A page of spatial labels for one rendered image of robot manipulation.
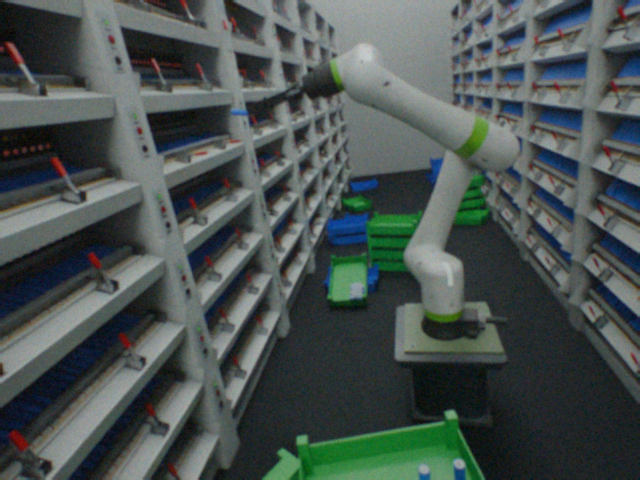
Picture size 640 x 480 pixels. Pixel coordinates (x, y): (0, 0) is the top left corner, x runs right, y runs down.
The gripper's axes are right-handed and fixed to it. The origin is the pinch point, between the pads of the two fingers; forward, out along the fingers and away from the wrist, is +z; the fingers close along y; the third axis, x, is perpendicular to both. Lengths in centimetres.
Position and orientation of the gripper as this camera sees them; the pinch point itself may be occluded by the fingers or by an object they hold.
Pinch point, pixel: (258, 107)
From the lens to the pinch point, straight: 130.1
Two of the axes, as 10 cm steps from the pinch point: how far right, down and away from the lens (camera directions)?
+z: -9.2, 2.5, 3.0
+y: -2.0, 3.6, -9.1
